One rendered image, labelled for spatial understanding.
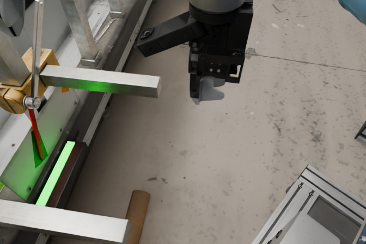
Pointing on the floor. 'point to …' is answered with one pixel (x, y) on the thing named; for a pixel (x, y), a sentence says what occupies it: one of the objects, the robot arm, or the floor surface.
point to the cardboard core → (136, 214)
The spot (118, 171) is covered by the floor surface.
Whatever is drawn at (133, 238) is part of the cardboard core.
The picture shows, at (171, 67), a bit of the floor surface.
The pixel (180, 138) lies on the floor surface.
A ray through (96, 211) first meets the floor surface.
